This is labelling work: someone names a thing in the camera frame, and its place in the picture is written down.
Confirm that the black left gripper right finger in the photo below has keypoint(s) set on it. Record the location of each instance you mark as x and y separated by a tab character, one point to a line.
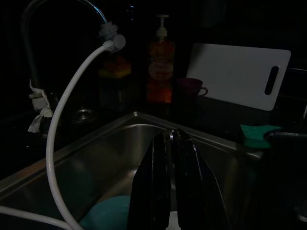
194	191

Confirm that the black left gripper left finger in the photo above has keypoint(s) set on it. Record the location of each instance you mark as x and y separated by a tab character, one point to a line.
151	187

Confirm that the teal bowl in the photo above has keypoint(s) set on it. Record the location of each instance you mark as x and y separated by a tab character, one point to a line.
108	213

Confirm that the stainless steel sink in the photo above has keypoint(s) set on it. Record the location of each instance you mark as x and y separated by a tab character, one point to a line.
96	158

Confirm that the green scouring sponge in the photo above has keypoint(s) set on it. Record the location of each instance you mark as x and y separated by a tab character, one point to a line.
255	135

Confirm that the black pot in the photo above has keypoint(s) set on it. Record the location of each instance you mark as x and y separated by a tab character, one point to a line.
285	172

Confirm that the clear glass cup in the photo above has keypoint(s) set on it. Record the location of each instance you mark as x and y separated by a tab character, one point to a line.
82	112

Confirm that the purple cup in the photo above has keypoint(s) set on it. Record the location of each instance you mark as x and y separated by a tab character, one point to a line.
189	87

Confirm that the orange soap pump bottle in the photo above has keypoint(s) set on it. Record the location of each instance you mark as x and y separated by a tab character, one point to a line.
160	69

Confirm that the yellow sponge in holder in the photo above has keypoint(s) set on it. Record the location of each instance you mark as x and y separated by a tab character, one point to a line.
115	69

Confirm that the white plastic cutting board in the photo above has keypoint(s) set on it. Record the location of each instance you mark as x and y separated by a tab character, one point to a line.
235	74

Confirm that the white rag on faucet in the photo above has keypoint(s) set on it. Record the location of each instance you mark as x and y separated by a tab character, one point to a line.
38	100

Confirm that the silver gooseneck faucet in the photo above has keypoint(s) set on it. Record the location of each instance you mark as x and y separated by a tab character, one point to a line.
27	43

